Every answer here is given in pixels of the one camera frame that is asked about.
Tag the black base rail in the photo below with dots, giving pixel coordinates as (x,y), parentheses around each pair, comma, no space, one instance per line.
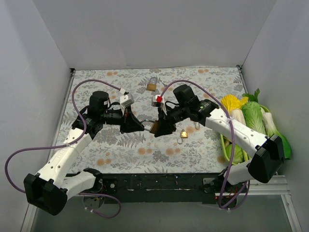
(156,188)

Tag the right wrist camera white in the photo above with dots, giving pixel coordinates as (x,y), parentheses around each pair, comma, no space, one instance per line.
(158,101)

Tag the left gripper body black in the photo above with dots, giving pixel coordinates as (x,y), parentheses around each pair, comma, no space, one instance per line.
(125,120)

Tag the aluminium frame rail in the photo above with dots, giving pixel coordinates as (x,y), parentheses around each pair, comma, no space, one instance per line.
(266,208)

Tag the small brass padlock left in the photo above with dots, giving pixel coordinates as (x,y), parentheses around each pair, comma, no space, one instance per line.
(183,135)

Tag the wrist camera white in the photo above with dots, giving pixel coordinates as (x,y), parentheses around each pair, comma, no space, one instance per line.
(158,101)
(126,100)

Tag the bok choy toy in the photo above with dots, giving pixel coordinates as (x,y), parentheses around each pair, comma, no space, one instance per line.
(271,129)

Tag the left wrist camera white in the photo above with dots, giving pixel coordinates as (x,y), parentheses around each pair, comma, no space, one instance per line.
(126,100)

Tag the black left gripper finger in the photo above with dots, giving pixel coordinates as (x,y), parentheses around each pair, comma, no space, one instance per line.
(131,127)
(131,120)

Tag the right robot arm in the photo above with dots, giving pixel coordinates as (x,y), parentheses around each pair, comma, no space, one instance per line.
(266,152)

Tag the large brass padlock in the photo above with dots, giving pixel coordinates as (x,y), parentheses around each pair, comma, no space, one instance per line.
(151,85)
(152,125)

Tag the green napa cabbage toy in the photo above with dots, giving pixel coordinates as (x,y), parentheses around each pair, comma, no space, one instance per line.
(253,117)

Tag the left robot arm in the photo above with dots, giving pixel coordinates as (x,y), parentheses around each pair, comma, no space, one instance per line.
(50,188)

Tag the round green cabbage toy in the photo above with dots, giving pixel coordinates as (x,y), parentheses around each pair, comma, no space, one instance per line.
(238,154)

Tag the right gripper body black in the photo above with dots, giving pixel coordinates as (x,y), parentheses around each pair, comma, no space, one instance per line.
(165,119)

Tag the yellow napa cabbage toy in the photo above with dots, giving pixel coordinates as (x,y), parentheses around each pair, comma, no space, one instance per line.
(231,102)

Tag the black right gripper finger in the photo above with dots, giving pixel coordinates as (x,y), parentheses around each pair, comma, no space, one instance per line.
(161,115)
(163,127)

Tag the small brass padlock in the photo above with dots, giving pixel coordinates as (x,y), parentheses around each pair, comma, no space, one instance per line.
(197,126)
(183,135)

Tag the small brass padlock right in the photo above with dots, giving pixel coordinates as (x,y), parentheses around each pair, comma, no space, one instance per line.
(197,126)

